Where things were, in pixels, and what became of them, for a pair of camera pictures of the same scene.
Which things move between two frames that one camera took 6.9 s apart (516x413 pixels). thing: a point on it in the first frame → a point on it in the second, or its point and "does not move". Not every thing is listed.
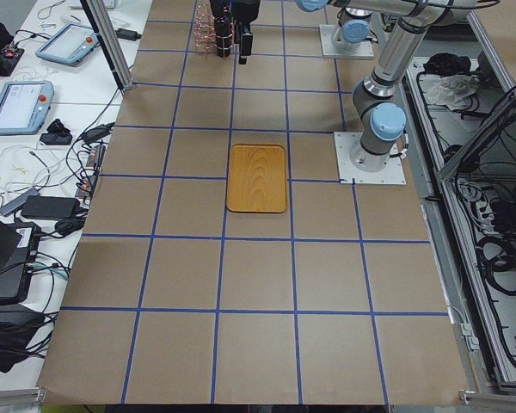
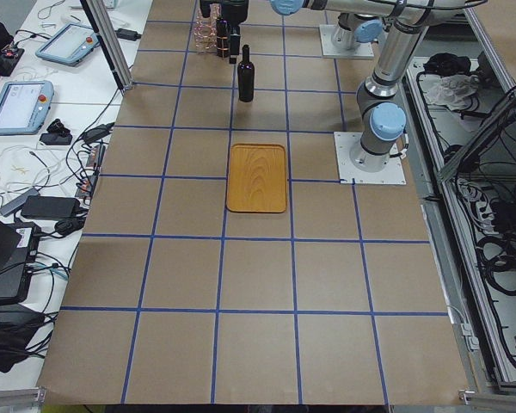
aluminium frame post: x=101 y=22 does not move
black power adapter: x=127 y=34 does not move
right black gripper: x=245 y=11 → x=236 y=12
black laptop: x=8 y=254 does not move
